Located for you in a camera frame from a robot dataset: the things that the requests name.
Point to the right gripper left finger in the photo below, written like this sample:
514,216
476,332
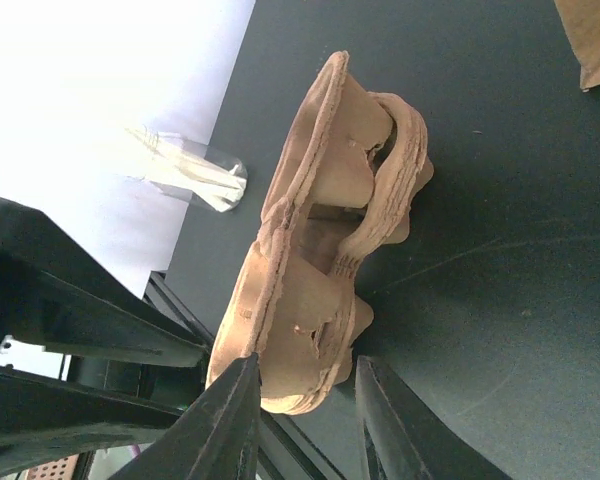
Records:
54,294

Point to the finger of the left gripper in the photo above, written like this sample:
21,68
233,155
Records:
217,437

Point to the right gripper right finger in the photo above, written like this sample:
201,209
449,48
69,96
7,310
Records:
402,438

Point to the brown pulp cup carrier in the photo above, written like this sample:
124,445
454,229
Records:
352,162

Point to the brown paper bag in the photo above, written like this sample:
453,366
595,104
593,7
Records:
581,22

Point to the white plastic cutlery bundle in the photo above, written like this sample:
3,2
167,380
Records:
188,170

